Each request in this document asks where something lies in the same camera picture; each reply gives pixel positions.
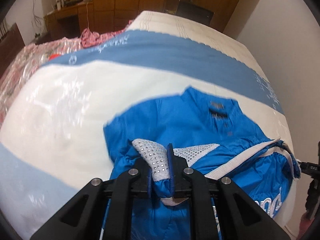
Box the blue padded jacket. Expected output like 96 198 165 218
103 87 300 239

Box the blue and white striped bedsheet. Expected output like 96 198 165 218
1 11 297 239

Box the pink crumpled cloth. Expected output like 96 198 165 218
80 28 100 48

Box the pink floral quilt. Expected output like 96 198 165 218
1 37 81 123

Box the wooden desk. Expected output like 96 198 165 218
44 2 94 40

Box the dark wooden headboard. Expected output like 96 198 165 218
0 23 25 76

